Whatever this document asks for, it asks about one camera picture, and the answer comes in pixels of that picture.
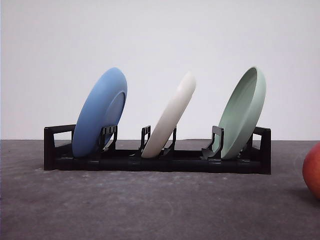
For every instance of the white plate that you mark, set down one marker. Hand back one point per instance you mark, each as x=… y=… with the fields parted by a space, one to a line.
x=169 y=116

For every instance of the red pomegranate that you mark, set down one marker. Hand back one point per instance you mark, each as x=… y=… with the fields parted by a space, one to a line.
x=311 y=170

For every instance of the blue plate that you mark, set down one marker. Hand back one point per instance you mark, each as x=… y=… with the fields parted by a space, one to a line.
x=103 y=108

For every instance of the green plate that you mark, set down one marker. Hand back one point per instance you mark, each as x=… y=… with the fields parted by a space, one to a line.
x=241 y=114

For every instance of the black plastic dish rack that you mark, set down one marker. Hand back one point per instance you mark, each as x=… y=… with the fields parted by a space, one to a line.
x=58 y=153

